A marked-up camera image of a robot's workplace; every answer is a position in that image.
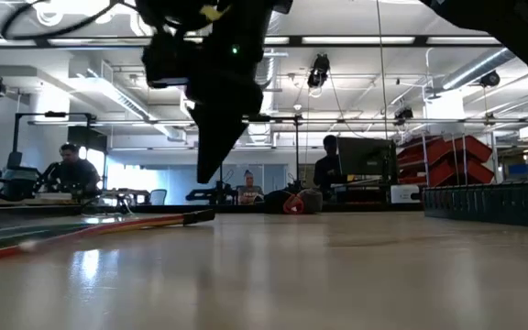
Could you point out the small black ceiling device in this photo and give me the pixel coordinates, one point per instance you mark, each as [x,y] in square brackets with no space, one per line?
[403,113]

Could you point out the grey office chair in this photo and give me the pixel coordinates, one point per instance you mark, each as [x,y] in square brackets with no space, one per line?
[157,196]

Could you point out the red bin storage rack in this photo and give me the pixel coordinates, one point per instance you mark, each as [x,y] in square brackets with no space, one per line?
[447,172]

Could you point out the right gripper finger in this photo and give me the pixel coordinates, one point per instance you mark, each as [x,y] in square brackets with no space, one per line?
[234,133]
[206,137]

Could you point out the black red grey tool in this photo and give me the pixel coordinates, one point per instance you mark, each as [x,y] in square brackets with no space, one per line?
[275,202]

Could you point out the black aluminium table frame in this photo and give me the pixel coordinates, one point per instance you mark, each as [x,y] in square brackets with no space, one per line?
[360,208]

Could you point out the silver ventilation duct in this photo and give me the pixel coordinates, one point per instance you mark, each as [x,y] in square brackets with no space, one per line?
[475,69]

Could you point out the white box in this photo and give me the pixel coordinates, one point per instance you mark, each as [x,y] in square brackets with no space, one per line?
[403,194]

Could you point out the yellow paper tag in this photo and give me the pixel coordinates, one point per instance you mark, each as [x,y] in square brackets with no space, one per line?
[211,12]

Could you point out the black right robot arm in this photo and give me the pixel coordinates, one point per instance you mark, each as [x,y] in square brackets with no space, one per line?
[511,27]

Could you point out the black camera stand frame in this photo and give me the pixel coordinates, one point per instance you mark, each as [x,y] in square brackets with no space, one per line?
[16,137]

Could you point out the person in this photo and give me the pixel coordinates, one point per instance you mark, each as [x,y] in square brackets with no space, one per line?
[250,192]
[78,174]
[328,169]

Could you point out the black computer monitor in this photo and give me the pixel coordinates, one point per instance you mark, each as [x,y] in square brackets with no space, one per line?
[367,158]

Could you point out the dark wall screen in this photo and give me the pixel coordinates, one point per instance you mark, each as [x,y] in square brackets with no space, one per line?
[87,139]

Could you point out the black camera stand post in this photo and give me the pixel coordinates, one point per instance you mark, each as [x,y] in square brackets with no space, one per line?
[297,151]

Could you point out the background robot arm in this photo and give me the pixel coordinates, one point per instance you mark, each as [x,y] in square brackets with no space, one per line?
[218,194]

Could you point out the black round ceiling device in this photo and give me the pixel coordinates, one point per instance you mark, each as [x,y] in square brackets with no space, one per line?
[490,79]

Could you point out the long ceiling strip light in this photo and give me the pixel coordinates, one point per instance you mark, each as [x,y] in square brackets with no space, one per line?
[360,40]

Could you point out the background robot station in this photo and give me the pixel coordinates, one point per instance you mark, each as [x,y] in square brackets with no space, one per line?
[21,183]

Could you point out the black hanging ceiling camera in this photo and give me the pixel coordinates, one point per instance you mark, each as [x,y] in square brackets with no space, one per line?
[319,69]

